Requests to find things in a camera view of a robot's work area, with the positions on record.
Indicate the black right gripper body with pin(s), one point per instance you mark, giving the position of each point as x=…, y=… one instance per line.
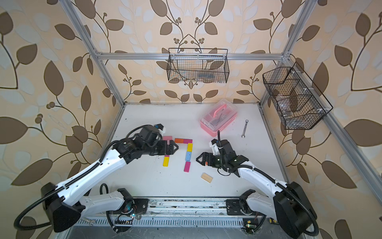
x=218, y=162

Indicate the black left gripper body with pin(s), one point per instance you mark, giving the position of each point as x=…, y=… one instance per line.
x=152, y=148

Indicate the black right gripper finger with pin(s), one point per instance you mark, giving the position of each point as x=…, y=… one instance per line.
x=205, y=156
x=202, y=162

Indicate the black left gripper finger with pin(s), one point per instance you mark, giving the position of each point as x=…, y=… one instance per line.
x=170, y=144
x=171, y=151

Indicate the thin yellow block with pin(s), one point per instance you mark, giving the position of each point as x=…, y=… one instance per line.
x=166, y=161

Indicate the magenta slanted block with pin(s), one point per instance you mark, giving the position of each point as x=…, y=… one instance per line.
x=187, y=166

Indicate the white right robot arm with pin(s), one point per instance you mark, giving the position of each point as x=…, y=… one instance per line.
x=284, y=202

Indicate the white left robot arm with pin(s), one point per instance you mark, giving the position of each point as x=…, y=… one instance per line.
x=66, y=202

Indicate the ridged wood block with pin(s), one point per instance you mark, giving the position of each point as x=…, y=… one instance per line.
x=207, y=177

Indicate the silver wrench on table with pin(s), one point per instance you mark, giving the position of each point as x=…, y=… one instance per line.
x=245, y=127

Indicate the pink plastic storage box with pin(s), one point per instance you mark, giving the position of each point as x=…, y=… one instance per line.
x=218, y=117

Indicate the yellow black screwdriver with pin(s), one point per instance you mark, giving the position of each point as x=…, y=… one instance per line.
x=272, y=221

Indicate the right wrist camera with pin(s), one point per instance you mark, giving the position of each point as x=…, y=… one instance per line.
x=215, y=146

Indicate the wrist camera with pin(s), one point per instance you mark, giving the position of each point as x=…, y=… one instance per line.
x=215, y=146
x=160, y=128

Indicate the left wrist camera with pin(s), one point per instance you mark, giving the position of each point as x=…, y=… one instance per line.
x=160, y=128

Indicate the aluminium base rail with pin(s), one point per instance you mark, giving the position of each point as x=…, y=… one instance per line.
x=186, y=212

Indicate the black wire basket back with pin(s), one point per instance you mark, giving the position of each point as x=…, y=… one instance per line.
x=207, y=65

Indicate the black wire basket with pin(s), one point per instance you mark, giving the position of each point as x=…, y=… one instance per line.
x=299, y=102
x=207, y=65

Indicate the black wire basket right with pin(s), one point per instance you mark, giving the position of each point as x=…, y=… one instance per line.
x=299, y=102

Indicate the silver wrench on rail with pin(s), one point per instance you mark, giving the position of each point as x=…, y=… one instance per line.
x=88, y=221

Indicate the aluminium frame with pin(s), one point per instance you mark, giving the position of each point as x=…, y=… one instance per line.
x=371, y=177

